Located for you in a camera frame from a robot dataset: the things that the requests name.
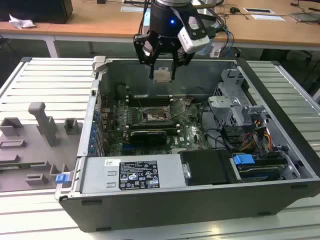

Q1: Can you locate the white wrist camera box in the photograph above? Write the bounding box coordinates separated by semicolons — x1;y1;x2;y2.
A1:
171;6;211;54

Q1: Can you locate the silver square CPU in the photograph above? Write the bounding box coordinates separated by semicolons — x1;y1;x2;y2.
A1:
152;69;173;84

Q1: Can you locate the black internal cable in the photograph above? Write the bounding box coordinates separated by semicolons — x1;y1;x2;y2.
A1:
200;99;236;151

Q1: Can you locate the grey parts rack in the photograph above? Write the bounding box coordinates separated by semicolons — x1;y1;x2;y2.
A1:
0;101;85;193

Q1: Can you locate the black plastic air shroud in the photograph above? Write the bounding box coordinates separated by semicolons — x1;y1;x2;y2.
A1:
179;149;238;187

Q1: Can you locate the white paper sheet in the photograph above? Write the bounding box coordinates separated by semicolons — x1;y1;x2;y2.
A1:
250;13;288;22

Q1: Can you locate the CPU socket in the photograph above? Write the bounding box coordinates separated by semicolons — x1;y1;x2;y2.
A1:
140;106;175;125

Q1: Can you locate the wooden desk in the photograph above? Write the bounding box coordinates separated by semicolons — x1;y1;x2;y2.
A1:
0;0;320;52

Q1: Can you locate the blue case latch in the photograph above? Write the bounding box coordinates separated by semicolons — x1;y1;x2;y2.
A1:
55;173;70;185

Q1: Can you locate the hard disk in blue carrier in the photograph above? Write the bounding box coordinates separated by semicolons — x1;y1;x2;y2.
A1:
231;154;289;183

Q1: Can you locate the grey case side latch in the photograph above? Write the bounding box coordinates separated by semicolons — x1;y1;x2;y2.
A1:
91;55;108;74

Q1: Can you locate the grey power supply unit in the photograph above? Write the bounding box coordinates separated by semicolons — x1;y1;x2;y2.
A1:
79;153;188;194

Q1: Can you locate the crumpled white paper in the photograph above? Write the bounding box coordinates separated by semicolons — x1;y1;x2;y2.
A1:
8;13;36;30

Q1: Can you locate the black box on desk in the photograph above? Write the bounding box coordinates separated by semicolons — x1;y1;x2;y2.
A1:
0;0;74;25

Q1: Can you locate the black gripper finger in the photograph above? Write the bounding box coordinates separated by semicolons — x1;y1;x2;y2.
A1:
133;33;162;80
170;48;195;81

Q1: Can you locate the coloured power wires bundle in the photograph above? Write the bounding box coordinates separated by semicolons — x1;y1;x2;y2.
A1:
239;119;274;154

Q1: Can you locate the small white adapter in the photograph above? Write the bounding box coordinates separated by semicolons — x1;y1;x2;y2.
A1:
209;45;223;58

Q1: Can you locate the silver metal drive cage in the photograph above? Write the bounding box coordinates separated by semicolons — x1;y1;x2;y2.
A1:
206;68;269;126

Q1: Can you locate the black graphics card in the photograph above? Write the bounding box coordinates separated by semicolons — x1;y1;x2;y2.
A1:
129;129;168;146

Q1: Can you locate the row of blue slot tabs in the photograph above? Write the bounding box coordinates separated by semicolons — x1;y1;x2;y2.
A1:
88;109;101;156

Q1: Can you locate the blue cable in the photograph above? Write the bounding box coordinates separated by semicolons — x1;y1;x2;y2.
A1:
219;23;235;59

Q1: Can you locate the green motherboard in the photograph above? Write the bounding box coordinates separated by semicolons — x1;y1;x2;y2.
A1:
99;96;213;156

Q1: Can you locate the black open PC case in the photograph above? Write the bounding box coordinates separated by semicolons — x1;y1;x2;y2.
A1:
54;56;320;233

